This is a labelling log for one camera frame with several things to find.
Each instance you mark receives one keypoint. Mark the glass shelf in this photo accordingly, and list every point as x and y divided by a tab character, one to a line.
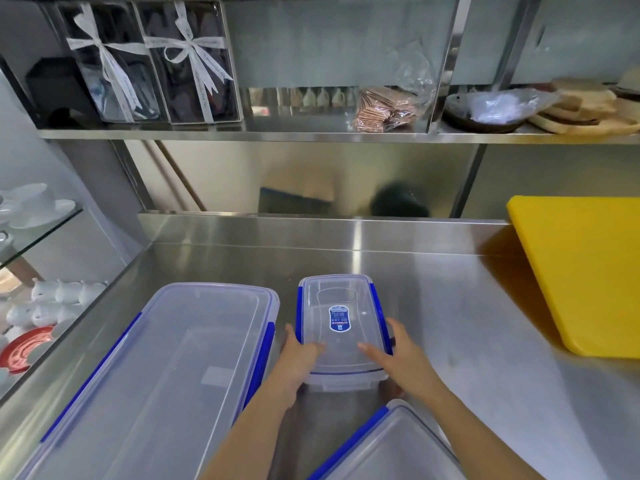
45	234

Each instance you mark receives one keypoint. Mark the red plate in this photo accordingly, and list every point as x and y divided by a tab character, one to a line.
25	347

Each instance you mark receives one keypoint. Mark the black box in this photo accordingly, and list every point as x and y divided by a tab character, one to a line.
57	89

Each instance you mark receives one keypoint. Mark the small clear blue-clip container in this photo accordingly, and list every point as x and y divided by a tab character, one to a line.
340	294

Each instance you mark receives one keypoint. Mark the person's left forearm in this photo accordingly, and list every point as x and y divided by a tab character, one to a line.
255	434

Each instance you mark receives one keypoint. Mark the stack of wooden boards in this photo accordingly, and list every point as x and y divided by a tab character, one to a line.
590	112

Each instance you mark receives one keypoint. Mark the dark bowl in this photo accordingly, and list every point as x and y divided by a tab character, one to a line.
462	117

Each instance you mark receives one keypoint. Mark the person's left thumb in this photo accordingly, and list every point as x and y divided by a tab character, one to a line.
314	349

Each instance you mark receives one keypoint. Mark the clear gift box white ribbon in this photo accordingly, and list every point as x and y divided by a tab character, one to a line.
200	89
117	89

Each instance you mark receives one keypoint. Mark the person's right hand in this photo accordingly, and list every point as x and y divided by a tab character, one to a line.
405	362

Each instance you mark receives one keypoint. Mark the stainless steel shelf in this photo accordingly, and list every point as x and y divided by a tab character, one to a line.
300	136

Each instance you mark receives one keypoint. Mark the large clear blue-clip container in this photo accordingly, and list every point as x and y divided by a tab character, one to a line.
165	384

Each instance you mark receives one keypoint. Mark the person's right thumb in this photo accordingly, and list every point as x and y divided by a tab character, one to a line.
371	350

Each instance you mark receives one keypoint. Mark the brown wafer packets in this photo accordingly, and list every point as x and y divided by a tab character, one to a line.
382	110

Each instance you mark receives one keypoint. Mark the clear plastic bag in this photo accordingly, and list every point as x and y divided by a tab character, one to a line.
415	64

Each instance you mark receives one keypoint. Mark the yellow cutting board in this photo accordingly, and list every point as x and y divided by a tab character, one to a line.
585	269

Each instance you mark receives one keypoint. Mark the crumpled clear plastic wrap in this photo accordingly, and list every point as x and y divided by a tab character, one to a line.
505	102

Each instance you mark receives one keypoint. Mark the person's left hand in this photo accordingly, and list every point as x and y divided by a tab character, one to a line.
295	362

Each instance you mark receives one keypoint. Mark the person's right forearm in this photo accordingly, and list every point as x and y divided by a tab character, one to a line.
475	434

